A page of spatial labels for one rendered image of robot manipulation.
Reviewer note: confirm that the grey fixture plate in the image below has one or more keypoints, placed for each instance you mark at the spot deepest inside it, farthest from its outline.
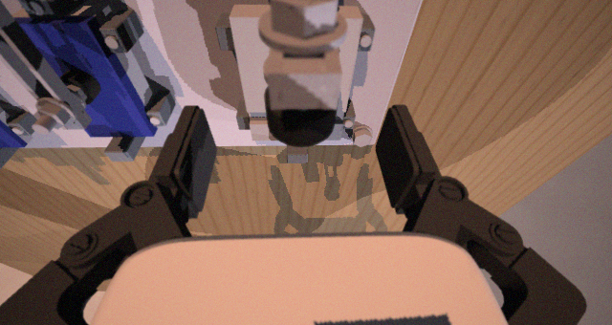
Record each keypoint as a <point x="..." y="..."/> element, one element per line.
<point x="179" y="51"/>

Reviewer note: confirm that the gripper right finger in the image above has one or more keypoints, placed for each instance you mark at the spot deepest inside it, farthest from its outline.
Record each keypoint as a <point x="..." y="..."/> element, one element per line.
<point x="535" y="293"/>

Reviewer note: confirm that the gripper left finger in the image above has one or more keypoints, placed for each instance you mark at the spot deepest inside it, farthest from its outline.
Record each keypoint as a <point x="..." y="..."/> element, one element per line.
<point x="150" y="212"/>

